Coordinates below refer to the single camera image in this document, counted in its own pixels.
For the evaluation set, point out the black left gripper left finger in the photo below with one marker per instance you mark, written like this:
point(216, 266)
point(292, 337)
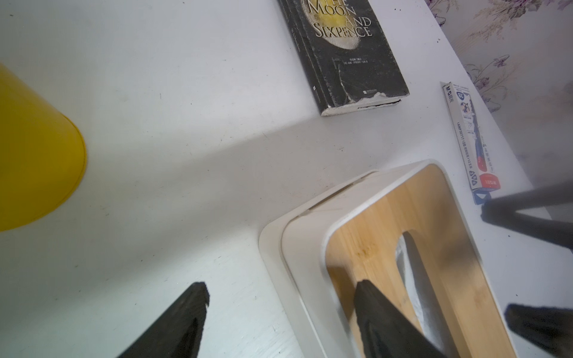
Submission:
point(178, 331)

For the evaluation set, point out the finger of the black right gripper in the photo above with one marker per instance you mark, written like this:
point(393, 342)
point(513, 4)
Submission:
point(548, 328)
point(508, 212)

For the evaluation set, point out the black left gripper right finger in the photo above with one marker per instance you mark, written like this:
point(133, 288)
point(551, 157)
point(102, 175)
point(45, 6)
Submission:
point(385, 331)

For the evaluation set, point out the toothpaste tube box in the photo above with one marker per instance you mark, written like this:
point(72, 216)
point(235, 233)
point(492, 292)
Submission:
point(482, 179)

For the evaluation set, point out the white bamboo tissue box lid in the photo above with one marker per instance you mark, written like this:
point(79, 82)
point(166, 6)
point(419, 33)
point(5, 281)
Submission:
point(401, 230)

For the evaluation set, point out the white tissue box base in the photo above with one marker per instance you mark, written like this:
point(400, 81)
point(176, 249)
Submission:
point(286, 286)

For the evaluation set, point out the yellow pen cup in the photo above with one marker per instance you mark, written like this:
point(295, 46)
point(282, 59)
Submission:
point(43, 154)

